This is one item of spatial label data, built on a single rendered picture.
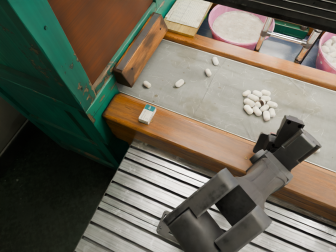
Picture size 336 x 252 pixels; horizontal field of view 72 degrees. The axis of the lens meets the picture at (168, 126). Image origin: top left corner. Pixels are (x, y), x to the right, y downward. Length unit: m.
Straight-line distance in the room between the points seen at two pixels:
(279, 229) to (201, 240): 0.49
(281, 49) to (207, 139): 0.59
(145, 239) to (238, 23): 0.91
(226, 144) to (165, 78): 0.34
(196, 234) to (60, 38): 0.47
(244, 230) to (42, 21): 0.50
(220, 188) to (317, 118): 0.63
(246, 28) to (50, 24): 0.79
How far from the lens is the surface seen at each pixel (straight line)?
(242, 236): 0.34
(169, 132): 0.73
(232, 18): 1.13
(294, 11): 0.65
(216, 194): 0.34
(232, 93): 0.86
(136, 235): 0.77
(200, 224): 0.35
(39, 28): 0.54
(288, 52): 1.15
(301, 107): 0.91
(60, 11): 0.59
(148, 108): 0.76
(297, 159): 0.58
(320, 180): 0.79
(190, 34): 0.98
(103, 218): 0.79
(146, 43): 0.86
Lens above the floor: 1.43
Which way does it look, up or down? 63 degrees down
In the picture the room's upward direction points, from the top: 4 degrees counter-clockwise
